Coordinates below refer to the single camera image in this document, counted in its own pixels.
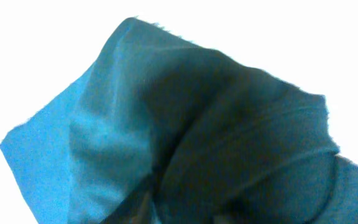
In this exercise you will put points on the black t-shirt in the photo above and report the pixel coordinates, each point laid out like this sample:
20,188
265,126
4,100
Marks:
160,130

